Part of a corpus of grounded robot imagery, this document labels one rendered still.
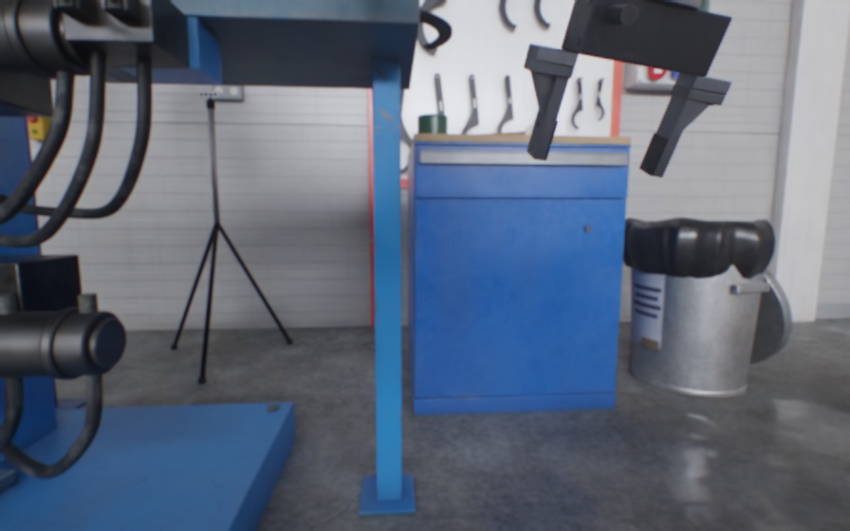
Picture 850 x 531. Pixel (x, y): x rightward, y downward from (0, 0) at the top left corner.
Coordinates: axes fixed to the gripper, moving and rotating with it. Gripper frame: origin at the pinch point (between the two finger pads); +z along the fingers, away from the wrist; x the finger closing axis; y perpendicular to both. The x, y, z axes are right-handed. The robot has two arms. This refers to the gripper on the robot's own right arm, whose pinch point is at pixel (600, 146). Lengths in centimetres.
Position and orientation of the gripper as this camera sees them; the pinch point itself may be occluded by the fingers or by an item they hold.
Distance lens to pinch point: 51.2
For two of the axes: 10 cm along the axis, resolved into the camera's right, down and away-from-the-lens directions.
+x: 9.8, 1.0, 1.5
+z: -1.6, 8.5, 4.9
